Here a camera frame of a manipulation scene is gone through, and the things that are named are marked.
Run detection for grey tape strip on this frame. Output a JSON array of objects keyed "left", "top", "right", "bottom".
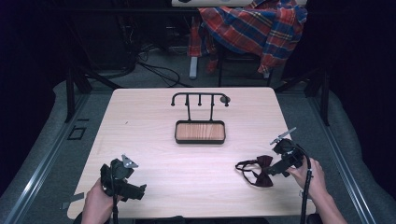
[{"left": 59, "top": 191, "right": 86, "bottom": 211}]

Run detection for black floor cables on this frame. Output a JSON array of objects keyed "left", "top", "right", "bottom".
[{"left": 134, "top": 43, "right": 191, "bottom": 89}]

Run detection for black metal stand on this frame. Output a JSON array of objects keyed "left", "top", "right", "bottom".
[
  {"left": 63, "top": 61, "right": 123, "bottom": 124},
  {"left": 274, "top": 66, "right": 332, "bottom": 127}
]

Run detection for metal floor rail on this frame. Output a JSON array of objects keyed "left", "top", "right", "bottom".
[
  {"left": 307, "top": 92, "right": 378, "bottom": 224},
  {"left": 2, "top": 92, "right": 92, "bottom": 224}
]

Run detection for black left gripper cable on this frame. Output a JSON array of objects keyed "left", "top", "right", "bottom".
[{"left": 111, "top": 195, "right": 120, "bottom": 224}]

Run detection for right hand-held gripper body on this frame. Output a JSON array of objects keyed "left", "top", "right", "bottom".
[{"left": 269, "top": 126, "right": 310, "bottom": 172}]

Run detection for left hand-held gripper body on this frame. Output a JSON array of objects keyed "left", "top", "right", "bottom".
[{"left": 99, "top": 154, "right": 140, "bottom": 198}]

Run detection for black chair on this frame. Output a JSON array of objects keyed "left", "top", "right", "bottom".
[{"left": 216, "top": 46, "right": 275, "bottom": 88}]

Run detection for white power strip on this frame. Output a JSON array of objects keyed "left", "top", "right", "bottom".
[{"left": 189, "top": 56, "right": 199, "bottom": 80}]

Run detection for black hook rack wooden tray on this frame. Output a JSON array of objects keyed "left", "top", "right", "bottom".
[{"left": 170, "top": 91, "right": 232, "bottom": 146}]

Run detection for red blue plaid cloth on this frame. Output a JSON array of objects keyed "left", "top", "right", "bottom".
[{"left": 188, "top": 0, "right": 309, "bottom": 75}]

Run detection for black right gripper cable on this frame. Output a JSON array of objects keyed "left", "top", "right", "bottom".
[{"left": 294, "top": 143, "right": 313, "bottom": 224}]

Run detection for person's right hand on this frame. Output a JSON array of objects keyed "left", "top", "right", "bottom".
[{"left": 286, "top": 157, "right": 328, "bottom": 200}]

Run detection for dark red bow tie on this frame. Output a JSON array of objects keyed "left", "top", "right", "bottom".
[{"left": 234, "top": 154, "right": 276, "bottom": 189}]

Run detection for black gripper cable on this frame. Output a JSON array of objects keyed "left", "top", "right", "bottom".
[
  {"left": 294, "top": 143, "right": 313, "bottom": 224},
  {"left": 111, "top": 195, "right": 120, "bottom": 224}
]

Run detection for person's left hand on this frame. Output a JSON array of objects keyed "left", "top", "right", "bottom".
[{"left": 80, "top": 178, "right": 125, "bottom": 224}]

